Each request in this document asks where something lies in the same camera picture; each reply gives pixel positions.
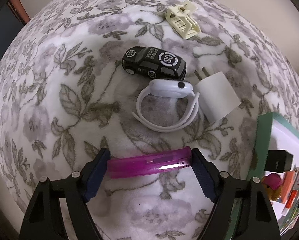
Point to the white USB charger plug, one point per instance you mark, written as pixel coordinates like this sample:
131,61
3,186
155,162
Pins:
217,97

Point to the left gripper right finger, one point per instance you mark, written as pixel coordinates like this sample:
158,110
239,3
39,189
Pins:
240,206

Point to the white smart watch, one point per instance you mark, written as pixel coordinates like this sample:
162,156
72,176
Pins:
165,91

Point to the pink hat puppy figure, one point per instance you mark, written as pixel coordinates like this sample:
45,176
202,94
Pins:
272,184

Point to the purple translucent comb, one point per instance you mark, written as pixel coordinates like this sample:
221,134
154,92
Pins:
149,164

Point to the black cube charger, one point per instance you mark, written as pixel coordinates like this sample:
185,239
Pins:
278,161

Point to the cream hair claw clip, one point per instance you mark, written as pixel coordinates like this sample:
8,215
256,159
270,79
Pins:
180,19

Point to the dark cabinet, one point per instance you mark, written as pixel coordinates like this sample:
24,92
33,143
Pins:
13,18

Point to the teal white shallow box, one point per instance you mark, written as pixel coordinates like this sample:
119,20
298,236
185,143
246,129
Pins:
276,133

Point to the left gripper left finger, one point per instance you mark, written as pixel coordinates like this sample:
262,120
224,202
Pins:
43,218

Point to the floral grey white blanket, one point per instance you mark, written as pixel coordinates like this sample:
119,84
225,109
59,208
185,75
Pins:
64,94

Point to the black toy car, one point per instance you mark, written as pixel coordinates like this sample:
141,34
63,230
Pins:
154,63

